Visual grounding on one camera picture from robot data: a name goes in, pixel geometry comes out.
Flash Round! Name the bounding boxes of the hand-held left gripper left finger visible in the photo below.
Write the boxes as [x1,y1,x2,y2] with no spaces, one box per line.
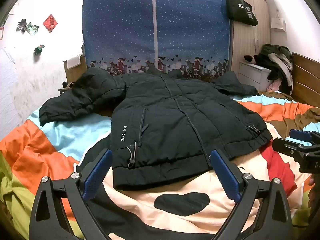
[29,149,113,240]

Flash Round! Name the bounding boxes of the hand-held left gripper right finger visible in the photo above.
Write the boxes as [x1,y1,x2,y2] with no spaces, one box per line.
[209,149,293,240]

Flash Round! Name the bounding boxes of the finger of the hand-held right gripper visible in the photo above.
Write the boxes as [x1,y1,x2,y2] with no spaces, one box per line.
[289,127,320,147]
[272,138,320,157]

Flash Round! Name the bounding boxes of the black padded jacket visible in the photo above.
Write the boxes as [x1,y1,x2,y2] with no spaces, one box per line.
[39,67,273,191]

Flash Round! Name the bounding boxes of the pile of clothes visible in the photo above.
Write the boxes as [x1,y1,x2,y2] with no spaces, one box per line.
[254,44,294,95]

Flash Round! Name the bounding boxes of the colourful cartoon blanket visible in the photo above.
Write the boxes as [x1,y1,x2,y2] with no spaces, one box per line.
[0,91,320,240]

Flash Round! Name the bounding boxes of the wooden bed headboard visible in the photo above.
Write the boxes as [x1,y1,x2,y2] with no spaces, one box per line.
[291,52,320,108]

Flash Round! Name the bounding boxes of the white drawer cabinet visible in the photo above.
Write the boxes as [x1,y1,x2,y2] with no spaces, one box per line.
[237,60,273,91]

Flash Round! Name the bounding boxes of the black and white plush toy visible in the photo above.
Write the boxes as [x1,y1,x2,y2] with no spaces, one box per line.
[244,54,260,64]

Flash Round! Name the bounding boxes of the wooden chair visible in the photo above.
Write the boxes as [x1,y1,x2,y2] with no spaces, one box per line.
[59,54,87,93]

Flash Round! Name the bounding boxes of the wooden wardrobe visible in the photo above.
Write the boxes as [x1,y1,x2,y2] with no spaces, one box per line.
[229,0,272,80]

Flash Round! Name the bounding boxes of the white paper bag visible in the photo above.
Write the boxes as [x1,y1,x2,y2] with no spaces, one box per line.
[271,9,286,32]

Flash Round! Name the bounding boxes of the white paper sheet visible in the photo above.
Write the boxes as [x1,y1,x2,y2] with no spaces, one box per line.
[67,55,83,69]

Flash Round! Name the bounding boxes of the black tote bag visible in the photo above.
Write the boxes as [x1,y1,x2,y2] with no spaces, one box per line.
[226,0,259,27]

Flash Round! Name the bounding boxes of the blue printed fabric wardrobe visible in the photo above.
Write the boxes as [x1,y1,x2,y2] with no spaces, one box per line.
[82,0,232,83]

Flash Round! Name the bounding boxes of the red diamond wall decoration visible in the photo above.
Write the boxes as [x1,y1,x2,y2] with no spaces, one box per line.
[42,14,58,33]

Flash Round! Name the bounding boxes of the cluster of wall photos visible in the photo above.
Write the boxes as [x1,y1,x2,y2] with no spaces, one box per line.
[16,19,39,35]

